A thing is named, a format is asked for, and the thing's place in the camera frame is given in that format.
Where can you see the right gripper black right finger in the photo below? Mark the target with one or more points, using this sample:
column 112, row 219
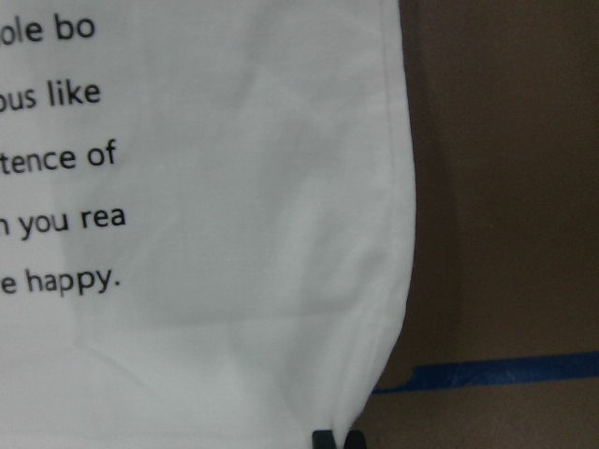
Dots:
column 355, row 439

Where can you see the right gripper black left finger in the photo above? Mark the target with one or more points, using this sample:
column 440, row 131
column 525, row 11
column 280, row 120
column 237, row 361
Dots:
column 323, row 439

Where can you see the white long-sleeve printed shirt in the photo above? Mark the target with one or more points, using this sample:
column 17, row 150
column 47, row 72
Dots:
column 207, row 220

